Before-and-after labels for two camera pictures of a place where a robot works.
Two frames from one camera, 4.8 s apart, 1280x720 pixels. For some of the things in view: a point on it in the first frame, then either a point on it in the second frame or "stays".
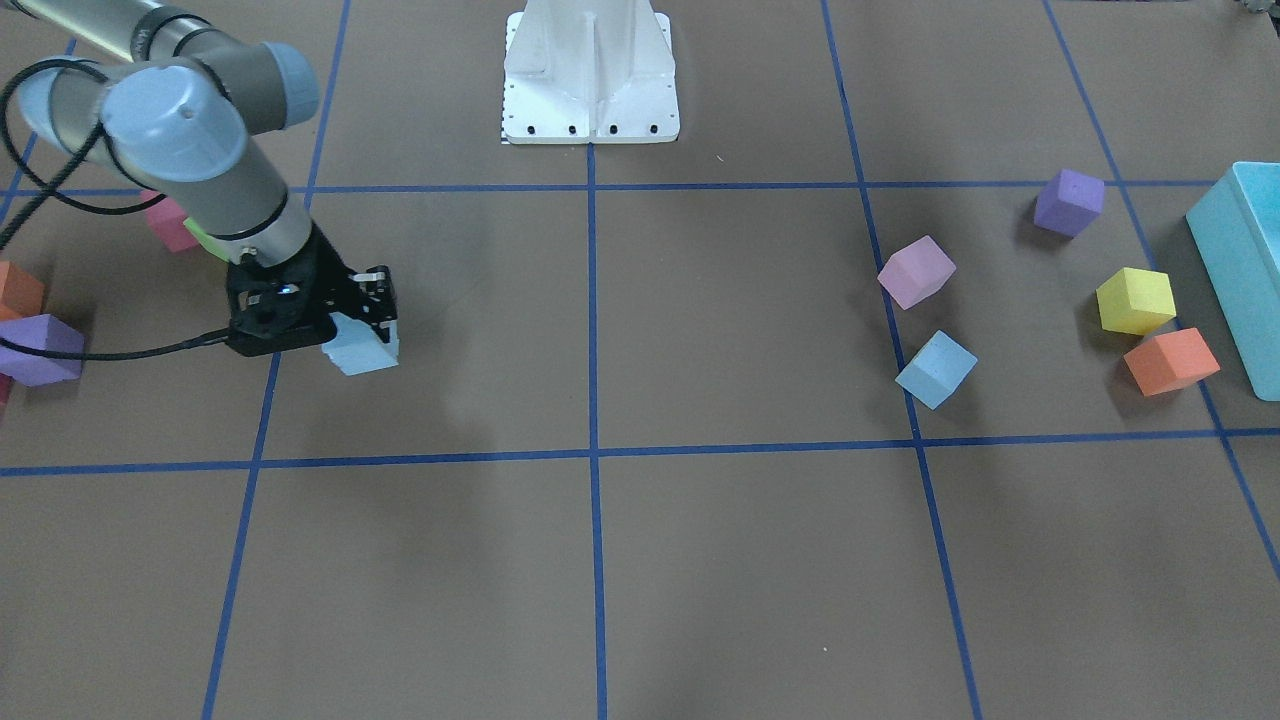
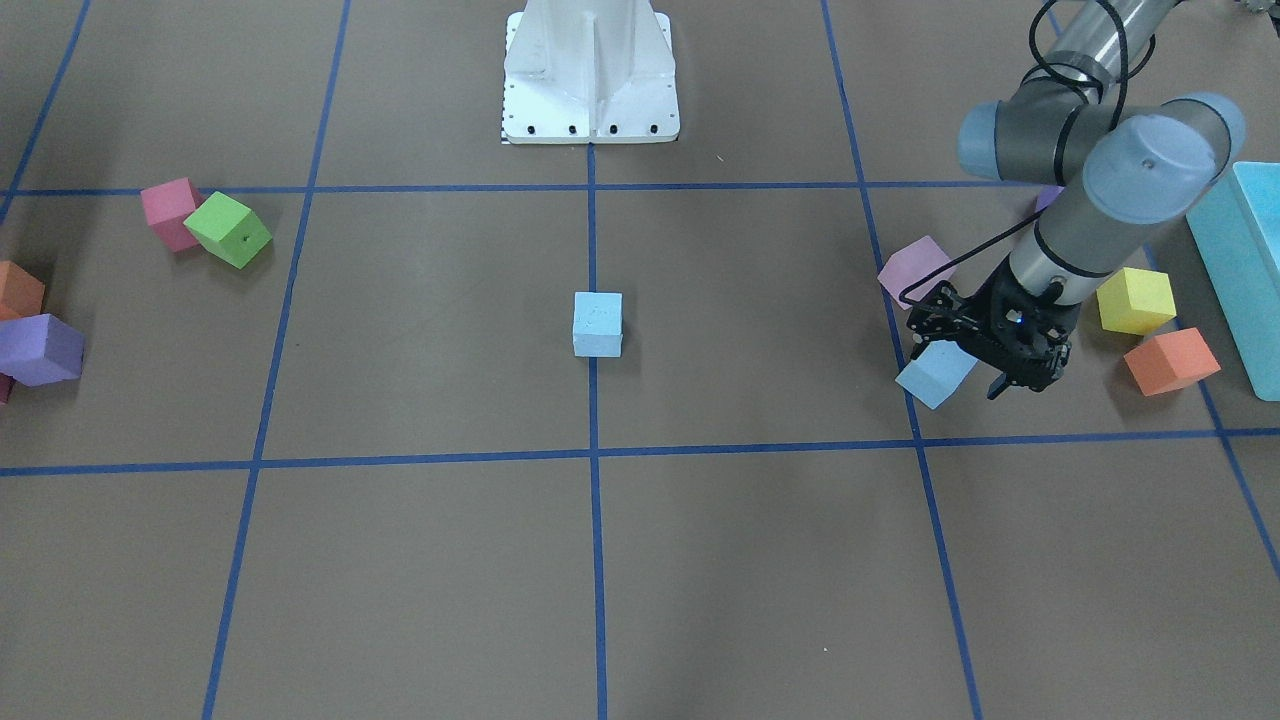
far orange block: [20, 293] stays
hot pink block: [168, 220] stays
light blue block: [936, 372] stays
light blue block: [356, 348] -> [598, 324]
